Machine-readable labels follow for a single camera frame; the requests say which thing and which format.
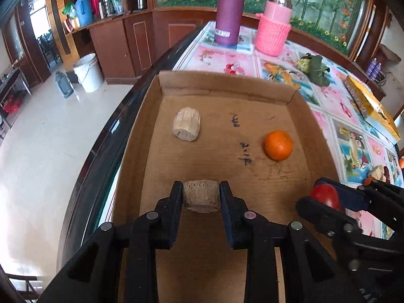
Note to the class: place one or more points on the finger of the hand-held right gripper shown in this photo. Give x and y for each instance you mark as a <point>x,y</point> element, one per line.
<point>322,216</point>
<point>353,197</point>

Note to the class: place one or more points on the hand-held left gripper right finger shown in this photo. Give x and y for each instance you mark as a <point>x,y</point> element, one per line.
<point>228,224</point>

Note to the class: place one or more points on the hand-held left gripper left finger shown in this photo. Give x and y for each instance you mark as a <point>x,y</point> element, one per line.
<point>176,217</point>

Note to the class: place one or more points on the red tomato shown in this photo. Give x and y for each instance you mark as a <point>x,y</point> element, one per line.
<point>326,195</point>

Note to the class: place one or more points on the brown cardboard box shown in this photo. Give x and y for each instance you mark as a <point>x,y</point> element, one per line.
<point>214,151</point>

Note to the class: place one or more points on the yellow box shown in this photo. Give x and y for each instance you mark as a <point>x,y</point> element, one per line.
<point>369,104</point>

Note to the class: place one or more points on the orange tangerine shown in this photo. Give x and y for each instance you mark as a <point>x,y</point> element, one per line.
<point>277,145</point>

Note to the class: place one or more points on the purple cans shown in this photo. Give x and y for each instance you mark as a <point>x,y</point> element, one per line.
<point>375,69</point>

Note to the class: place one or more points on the green leaf-wrapped bundle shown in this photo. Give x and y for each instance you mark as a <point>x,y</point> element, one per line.
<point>315,69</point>

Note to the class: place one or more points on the printed pink tablecloth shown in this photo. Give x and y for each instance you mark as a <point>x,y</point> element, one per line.
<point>217,56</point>

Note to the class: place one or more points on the dark wooden chair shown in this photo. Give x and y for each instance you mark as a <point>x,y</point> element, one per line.
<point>22,282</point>

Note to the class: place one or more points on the white plastic bucket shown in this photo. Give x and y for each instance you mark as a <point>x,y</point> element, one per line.
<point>90,74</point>

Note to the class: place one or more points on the brown wooden cabinet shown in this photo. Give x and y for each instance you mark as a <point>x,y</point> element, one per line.
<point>116,47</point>

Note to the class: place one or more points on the pink knit-sleeved bottle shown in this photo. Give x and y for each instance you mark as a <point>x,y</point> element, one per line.
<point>273,31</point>

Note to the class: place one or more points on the red bag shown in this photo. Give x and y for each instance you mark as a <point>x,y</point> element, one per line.
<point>13,104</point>

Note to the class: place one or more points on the dining chairs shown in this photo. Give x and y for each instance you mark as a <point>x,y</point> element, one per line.
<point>50,49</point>

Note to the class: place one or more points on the metal shelf rack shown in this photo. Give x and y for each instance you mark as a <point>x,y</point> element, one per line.
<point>15,79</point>

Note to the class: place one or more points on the purple thermos bottle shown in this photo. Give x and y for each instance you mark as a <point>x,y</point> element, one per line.
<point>230,9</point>

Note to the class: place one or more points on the blue thermos jug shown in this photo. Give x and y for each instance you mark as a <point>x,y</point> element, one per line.
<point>84,11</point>

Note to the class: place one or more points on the steel thermos flask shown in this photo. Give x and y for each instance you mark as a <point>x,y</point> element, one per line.
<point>105,1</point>

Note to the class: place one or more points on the green bag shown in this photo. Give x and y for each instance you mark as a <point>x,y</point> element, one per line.
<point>70,11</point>

